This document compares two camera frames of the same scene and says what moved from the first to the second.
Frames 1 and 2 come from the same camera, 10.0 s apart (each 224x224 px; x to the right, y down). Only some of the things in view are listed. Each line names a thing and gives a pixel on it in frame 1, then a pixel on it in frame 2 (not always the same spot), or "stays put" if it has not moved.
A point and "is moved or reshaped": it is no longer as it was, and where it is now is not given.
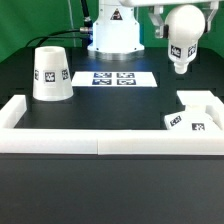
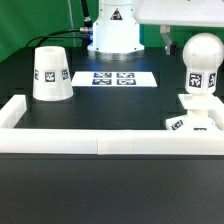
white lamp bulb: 184,26 is moved or reshaped
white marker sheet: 114,79 stays put
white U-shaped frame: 106,141 stays put
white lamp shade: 51,80 stays put
